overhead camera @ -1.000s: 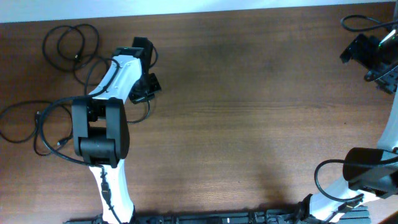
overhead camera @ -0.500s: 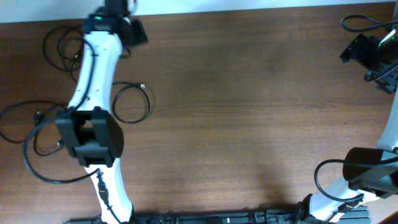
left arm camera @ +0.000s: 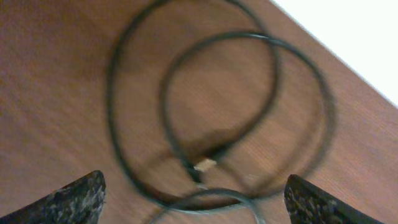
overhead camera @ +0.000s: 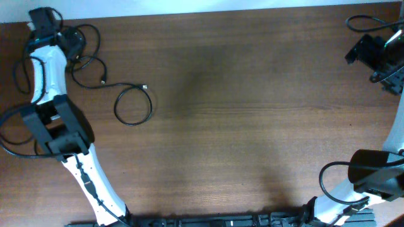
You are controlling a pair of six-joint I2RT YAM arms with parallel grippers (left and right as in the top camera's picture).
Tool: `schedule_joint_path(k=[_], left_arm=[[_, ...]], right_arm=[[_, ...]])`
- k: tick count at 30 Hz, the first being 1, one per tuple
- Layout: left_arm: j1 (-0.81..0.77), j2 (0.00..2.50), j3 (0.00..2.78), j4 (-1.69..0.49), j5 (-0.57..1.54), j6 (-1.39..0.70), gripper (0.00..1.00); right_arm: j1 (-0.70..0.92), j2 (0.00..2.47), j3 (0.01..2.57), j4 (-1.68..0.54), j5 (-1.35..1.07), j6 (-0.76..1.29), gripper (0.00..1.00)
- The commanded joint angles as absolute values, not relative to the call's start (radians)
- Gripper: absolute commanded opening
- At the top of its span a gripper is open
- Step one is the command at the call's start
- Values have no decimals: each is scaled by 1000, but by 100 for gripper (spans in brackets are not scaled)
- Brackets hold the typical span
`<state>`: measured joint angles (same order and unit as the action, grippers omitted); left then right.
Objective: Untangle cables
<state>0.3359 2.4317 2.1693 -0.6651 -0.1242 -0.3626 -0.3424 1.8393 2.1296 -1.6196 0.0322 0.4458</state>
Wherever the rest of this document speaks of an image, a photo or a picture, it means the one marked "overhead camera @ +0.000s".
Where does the black cable with silver plug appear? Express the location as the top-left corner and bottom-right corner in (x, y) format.
(0, 132), (42, 157)

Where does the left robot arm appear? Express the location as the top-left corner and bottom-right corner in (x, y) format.
(21, 7), (131, 226)

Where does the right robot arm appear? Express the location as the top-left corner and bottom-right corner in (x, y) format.
(300, 29), (403, 226)

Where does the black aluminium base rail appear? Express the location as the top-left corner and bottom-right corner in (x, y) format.
(64, 209), (377, 227)

